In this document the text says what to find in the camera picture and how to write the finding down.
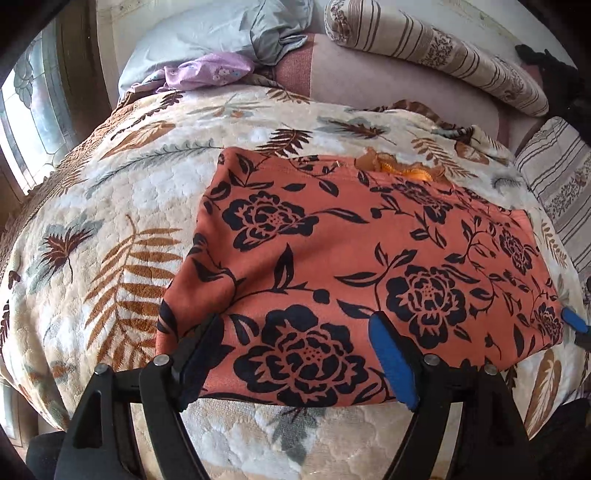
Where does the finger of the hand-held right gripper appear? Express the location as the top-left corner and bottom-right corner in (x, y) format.
(560, 307), (591, 346)

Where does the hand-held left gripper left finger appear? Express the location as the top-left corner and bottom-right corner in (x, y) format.
(53, 314), (227, 480)

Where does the orange floral shirt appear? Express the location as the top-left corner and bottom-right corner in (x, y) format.
(156, 147), (567, 409)

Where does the long striped bolster pillow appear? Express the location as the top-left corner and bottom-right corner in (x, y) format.
(324, 0), (549, 117)

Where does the grey crumpled cloth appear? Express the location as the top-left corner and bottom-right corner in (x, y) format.
(252, 0), (317, 70)

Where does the black garment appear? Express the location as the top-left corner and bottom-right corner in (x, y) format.
(515, 44), (591, 134)

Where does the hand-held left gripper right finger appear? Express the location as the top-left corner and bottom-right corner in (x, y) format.
(368, 313), (532, 480)

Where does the light blue pillow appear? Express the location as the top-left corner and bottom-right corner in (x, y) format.
(117, 0), (278, 100)

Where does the purple printed cloth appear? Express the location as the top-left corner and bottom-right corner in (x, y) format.
(139, 52), (256, 93)

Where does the pink upholstered backrest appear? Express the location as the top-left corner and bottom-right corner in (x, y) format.
(272, 32), (546, 153)

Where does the cream leaf-print blanket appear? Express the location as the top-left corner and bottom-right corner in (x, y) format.
(0, 85), (591, 480)

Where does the stained glass window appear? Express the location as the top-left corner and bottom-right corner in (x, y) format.
(0, 28), (78, 197)

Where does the dark cloth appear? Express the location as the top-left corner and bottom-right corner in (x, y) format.
(530, 405), (591, 480)

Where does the striped floral cushion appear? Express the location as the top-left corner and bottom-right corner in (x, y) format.
(515, 116), (591, 273)

